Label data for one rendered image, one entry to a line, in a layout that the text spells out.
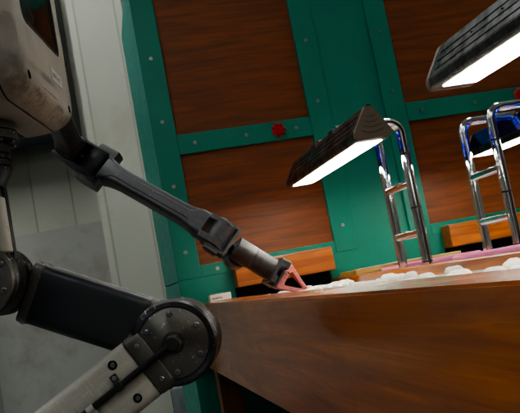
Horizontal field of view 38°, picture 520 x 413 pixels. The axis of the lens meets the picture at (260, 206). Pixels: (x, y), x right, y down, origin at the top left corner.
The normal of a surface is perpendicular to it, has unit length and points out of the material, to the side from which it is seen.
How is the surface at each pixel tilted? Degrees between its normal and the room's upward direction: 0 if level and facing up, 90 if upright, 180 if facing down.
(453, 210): 90
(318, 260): 90
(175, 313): 89
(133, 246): 90
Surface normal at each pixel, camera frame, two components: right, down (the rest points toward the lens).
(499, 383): -0.96, 0.16
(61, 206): 0.00, -0.10
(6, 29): 0.68, -0.16
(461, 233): 0.20, -0.14
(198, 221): -0.07, -0.43
